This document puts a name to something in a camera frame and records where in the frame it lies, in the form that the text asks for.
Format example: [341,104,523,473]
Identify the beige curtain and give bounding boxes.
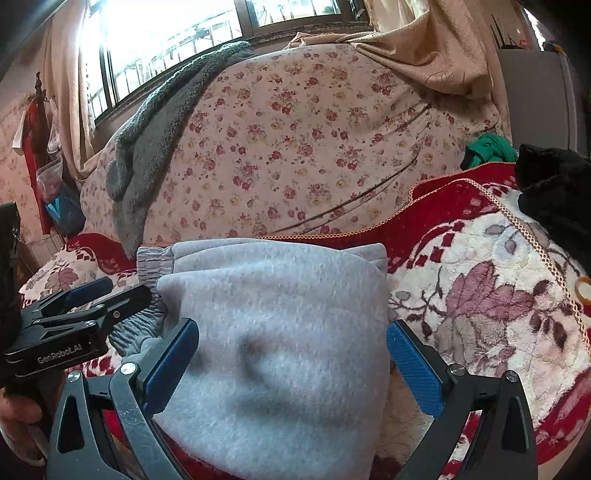
[41,0,114,182]
[288,0,513,139]

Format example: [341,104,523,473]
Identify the person's left hand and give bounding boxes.
[0,394,44,435]

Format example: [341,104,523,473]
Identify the black fleece garment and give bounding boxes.
[514,144,591,278]

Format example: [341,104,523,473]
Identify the grey cabinet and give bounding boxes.
[496,46,581,151]

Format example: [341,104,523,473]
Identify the window with dark frame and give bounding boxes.
[78,0,370,123]

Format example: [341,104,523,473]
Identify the red floral plush blanket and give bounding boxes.
[18,161,591,480]

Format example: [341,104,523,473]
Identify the light grey fleece pants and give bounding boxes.
[108,237,393,469]

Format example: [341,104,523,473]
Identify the blue plastic bag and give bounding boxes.
[45,193,87,237]

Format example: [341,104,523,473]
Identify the clear plastic bag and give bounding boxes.
[36,156,66,205]

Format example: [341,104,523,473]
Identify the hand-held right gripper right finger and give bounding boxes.
[386,319,539,480]

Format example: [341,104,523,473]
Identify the pink floral bed sheet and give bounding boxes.
[79,41,509,247]

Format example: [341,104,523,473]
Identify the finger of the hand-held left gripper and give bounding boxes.
[34,284,153,330]
[20,276,115,320]

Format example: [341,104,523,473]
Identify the green cloth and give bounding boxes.
[462,133,519,169]

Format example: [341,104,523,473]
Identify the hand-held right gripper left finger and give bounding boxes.
[46,318,201,480]

